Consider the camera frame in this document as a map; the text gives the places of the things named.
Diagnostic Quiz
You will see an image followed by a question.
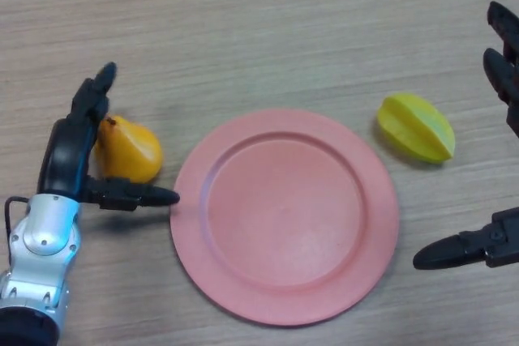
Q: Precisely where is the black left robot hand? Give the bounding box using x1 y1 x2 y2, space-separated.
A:
37 62 181 212

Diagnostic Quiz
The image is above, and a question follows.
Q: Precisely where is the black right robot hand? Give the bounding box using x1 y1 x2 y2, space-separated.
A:
412 0 519 271

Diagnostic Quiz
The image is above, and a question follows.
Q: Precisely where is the yellow-green starfruit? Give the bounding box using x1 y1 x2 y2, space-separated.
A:
376 92 457 164

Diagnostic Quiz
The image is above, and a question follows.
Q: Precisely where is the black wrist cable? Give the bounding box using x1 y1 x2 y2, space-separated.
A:
3 196 32 266

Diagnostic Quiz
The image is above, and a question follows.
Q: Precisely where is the pink round plate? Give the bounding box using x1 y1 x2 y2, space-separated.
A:
169 109 401 327

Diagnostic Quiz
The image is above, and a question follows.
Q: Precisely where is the yellow pear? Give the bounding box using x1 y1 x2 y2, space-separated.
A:
93 114 164 185

